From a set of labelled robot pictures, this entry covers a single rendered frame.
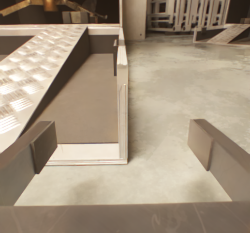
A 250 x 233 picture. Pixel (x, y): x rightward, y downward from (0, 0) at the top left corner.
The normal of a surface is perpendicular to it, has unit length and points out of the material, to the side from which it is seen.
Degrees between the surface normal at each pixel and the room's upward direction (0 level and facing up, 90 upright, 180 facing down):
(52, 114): 1
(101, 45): 91
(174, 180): 0
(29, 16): 90
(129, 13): 90
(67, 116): 1
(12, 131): 12
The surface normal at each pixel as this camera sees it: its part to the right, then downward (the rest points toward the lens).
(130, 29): 0.40, 0.40
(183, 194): 0.00, -0.90
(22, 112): 0.00, -0.79
